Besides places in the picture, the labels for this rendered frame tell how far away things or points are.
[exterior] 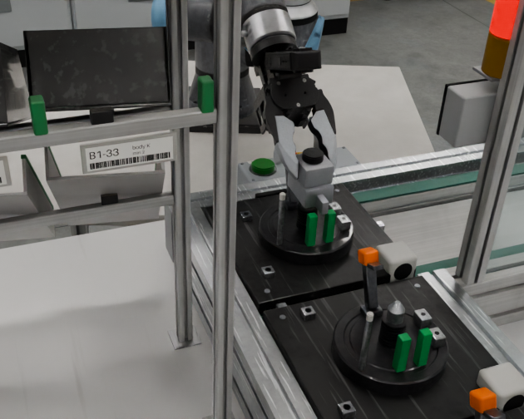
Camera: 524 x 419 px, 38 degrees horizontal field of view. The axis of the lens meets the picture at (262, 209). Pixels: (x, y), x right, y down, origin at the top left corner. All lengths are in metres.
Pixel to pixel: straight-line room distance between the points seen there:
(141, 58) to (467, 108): 0.42
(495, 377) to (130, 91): 0.52
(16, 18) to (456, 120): 3.28
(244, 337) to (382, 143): 0.77
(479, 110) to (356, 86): 0.92
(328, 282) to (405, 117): 0.78
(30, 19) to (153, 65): 3.35
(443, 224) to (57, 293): 0.63
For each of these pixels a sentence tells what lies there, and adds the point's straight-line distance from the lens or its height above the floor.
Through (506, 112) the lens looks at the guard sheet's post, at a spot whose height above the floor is 1.23.
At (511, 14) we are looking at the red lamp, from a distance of 0.94.
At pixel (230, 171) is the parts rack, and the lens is 0.74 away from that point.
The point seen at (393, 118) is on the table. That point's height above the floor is 0.86.
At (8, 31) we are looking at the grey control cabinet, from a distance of 4.08.
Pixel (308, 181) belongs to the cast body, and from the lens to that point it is 1.04.
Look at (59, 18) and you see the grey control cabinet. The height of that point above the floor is 0.25.
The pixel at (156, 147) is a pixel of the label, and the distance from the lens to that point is 0.70.
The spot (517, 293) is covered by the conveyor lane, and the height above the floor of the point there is 0.92.
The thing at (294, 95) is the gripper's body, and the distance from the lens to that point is 1.08.
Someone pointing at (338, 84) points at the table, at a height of 0.86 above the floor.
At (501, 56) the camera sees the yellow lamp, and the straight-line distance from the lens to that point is 0.96.
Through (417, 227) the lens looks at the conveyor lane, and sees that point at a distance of 1.28.
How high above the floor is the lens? 1.63
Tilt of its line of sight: 34 degrees down
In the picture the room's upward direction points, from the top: 3 degrees clockwise
